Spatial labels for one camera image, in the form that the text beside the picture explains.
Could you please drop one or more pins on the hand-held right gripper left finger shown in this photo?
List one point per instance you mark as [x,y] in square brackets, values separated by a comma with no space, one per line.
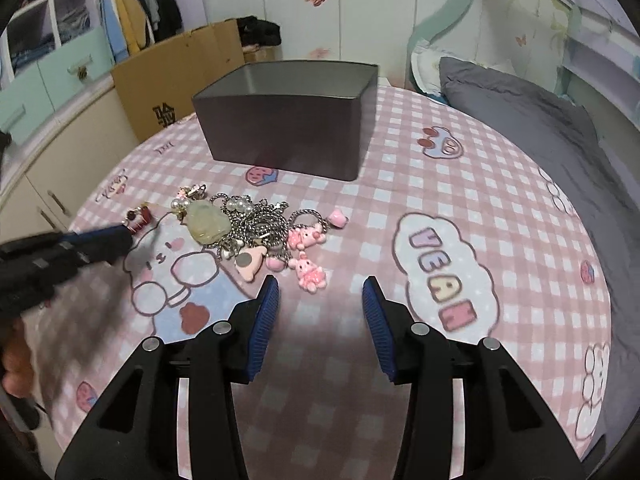
[262,325]

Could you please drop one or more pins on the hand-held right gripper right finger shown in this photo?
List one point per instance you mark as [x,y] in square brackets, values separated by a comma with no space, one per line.
[377,325]

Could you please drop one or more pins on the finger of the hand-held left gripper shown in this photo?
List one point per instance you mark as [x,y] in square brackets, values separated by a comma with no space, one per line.
[107,242]

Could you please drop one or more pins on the red bead charm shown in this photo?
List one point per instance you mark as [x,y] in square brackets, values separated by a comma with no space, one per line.
[142,217]

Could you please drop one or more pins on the pink triangular charm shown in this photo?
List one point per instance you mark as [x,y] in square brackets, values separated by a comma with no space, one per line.
[250,265]

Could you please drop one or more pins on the pink bunny charm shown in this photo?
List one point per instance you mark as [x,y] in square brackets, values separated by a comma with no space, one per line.
[309,272]
[302,236]

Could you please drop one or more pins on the pink bow pearl charm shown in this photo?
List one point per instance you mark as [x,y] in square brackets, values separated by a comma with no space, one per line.
[190,192]

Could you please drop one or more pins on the pale green jade pendant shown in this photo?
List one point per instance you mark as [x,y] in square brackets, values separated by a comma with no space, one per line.
[205,222]

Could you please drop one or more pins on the pink bell charm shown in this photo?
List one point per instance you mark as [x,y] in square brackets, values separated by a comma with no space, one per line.
[337,219]

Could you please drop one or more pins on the grey metal tin box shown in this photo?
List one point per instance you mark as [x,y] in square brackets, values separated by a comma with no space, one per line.
[280,125]

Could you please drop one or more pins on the person's left hand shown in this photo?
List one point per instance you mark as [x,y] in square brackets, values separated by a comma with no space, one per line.
[14,360]

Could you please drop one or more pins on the cream low cabinet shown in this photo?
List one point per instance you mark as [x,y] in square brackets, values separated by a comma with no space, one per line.
[75,160]

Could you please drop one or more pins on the pink checkered tablecloth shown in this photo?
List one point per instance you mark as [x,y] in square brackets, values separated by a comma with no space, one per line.
[400,195]

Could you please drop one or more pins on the mint green drawer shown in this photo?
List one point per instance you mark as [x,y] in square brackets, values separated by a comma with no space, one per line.
[22,107]
[75,67]

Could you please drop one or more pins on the large cardboard box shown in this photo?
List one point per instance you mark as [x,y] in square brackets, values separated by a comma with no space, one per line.
[165,70]

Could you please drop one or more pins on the lavender staircase cabinet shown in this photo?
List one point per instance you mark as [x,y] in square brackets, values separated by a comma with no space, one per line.
[65,60]

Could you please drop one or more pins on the folded jeans stack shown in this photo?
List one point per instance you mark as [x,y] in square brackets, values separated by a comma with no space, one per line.
[32,52]

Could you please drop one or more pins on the light blue hanging shirt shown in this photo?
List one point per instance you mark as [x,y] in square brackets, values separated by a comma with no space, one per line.
[114,15]

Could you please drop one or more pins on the yellow hanging hoodie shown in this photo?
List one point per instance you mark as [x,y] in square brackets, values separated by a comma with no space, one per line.
[131,10]

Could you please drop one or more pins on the small cardboard box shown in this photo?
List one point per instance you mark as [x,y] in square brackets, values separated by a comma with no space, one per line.
[257,54]

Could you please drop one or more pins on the black hanging jacket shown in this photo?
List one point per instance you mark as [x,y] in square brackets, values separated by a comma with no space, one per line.
[162,0]

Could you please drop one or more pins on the black bag on box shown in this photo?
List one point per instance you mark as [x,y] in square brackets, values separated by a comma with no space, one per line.
[257,30]

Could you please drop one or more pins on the grey blanket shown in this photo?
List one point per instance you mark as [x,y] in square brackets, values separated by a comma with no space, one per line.
[525,110]

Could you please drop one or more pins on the white pillow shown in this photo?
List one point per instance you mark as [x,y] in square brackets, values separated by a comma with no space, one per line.
[425,67]

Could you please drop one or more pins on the pink flower sticker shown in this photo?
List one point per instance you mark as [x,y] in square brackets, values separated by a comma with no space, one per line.
[320,53]

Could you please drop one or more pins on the small butterfly sticker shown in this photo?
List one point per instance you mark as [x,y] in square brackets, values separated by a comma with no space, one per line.
[521,39]

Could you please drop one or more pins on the mint green bunk bed frame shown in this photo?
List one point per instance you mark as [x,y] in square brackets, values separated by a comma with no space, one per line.
[445,15]

